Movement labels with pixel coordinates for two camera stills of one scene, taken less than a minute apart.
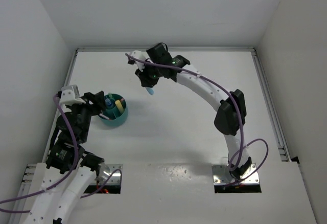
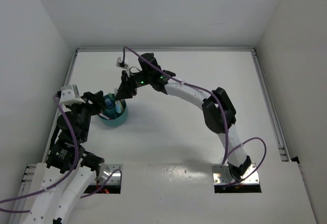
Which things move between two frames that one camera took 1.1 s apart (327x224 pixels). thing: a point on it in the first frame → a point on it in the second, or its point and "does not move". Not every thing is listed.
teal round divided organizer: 116,110 does not move
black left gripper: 99,103 does not move
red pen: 105,117 does not move
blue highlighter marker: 150,90 → 118,106
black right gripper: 145,81 → 127,89
